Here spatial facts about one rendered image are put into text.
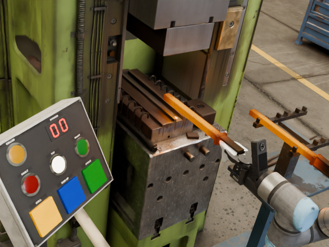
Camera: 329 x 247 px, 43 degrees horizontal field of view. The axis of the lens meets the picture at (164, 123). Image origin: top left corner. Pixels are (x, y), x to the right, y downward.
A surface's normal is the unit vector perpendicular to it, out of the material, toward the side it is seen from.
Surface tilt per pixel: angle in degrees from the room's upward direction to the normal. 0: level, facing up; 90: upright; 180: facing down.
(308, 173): 0
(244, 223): 0
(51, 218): 60
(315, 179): 0
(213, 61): 90
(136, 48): 90
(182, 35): 90
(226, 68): 90
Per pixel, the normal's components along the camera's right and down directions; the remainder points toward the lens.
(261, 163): 0.61, 0.09
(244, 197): 0.14, -0.83
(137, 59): 0.58, 0.51
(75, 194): 0.82, -0.09
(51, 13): -0.81, 0.21
